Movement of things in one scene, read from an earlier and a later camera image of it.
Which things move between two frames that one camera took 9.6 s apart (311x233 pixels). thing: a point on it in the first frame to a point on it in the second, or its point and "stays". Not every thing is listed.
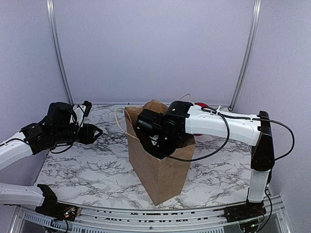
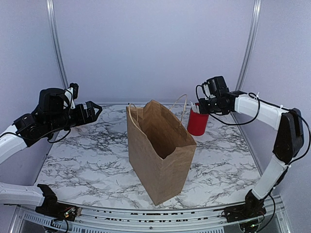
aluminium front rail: x=269 y=215 stays
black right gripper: x=149 y=148 to x=203 y=109
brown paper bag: x=162 y=179 stays
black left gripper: x=87 y=137 to x=82 y=118
